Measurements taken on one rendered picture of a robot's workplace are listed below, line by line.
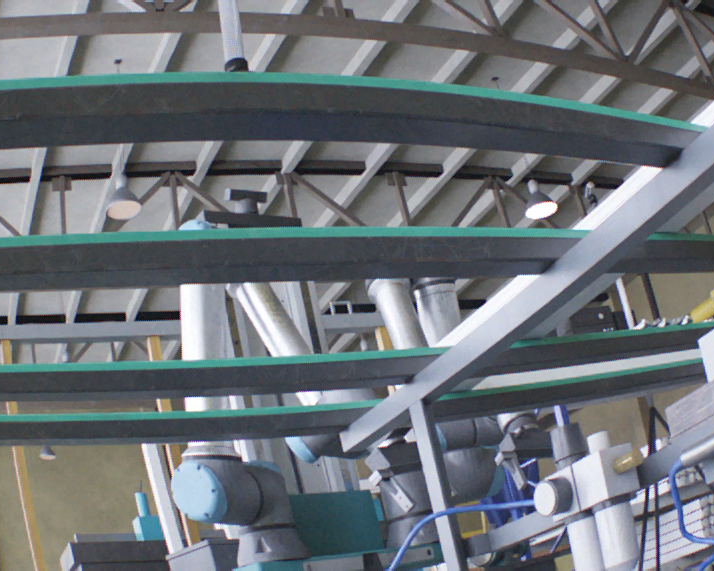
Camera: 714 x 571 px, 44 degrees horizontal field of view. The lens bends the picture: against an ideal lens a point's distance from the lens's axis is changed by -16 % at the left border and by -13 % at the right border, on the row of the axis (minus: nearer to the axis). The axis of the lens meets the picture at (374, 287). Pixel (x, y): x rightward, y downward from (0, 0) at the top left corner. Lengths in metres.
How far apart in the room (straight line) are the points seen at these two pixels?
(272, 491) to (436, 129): 1.71
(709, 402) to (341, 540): 1.79
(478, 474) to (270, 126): 2.08
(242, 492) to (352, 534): 0.49
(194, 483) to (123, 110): 1.66
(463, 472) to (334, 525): 0.38
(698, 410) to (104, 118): 0.65
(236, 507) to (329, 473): 0.56
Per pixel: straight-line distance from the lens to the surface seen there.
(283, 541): 2.35
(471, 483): 2.68
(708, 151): 0.87
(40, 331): 3.86
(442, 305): 2.74
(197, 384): 1.20
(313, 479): 2.74
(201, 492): 2.22
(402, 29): 10.16
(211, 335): 2.31
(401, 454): 2.01
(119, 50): 12.86
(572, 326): 6.65
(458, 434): 2.40
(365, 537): 2.68
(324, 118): 0.69
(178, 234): 0.88
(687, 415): 0.99
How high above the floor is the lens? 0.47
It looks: 21 degrees up
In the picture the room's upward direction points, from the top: 13 degrees counter-clockwise
